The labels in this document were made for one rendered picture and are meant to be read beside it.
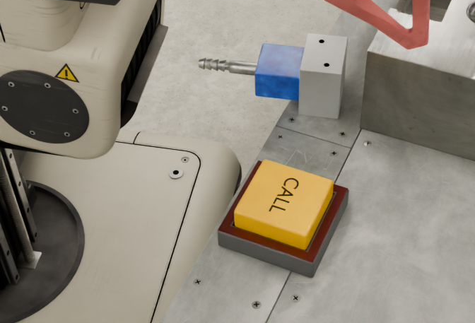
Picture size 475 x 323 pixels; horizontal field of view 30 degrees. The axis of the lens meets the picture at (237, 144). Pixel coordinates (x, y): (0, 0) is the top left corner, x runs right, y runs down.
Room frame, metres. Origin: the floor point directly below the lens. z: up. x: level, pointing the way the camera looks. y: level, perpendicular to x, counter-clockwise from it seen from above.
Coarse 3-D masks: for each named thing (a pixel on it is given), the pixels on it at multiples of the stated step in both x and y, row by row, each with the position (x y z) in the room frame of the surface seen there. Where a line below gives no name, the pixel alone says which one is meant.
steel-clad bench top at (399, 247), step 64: (384, 0) 0.72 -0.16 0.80; (320, 128) 0.54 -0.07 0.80; (384, 192) 0.47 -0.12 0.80; (448, 192) 0.46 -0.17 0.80; (384, 256) 0.40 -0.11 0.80; (448, 256) 0.40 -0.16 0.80; (192, 320) 0.35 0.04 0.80; (256, 320) 0.35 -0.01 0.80; (320, 320) 0.35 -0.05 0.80; (384, 320) 0.35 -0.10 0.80; (448, 320) 0.34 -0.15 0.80
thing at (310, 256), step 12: (240, 192) 0.46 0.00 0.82; (336, 192) 0.45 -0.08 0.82; (336, 204) 0.44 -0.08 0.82; (228, 216) 0.43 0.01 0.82; (228, 228) 0.42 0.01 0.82; (324, 228) 0.42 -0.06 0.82; (252, 240) 0.41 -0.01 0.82; (264, 240) 0.41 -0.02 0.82; (288, 252) 0.39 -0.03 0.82; (300, 252) 0.39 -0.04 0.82; (312, 252) 0.39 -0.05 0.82
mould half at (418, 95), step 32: (448, 32) 0.56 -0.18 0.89; (384, 64) 0.53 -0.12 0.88; (416, 64) 0.52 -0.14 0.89; (448, 64) 0.52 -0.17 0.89; (384, 96) 0.53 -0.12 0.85; (416, 96) 0.52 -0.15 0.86; (448, 96) 0.51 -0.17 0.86; (384, 128) 0.53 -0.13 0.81; (416, 128) 0.52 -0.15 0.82; (448, 128) 0.51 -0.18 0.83
